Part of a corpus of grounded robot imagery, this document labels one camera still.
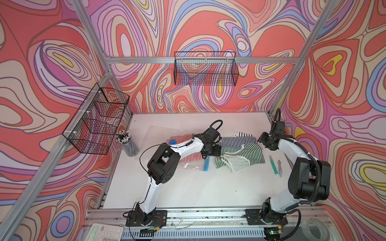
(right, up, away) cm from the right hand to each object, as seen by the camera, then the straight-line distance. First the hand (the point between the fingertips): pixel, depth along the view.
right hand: (264, 143), depth 92 cm
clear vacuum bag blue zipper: (-70, +5, +9) cm, 70 cm away
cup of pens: (-84, +4, -8) cm, 84 cm away
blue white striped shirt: (-13, -1, +15) cm, 20 cm away
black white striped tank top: (-10, +5, +12) cm, 16 cm away
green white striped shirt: (-18, -9, -2) cm, 20 cm away
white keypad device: (-86, -39, -24) cm, 97 cm away
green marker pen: (+5, -13, -1) cm, 14 cm away
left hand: (-28, -7, 0) cm, 29 cm away
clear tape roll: (+14, -39, -22) cm, 47 cm away
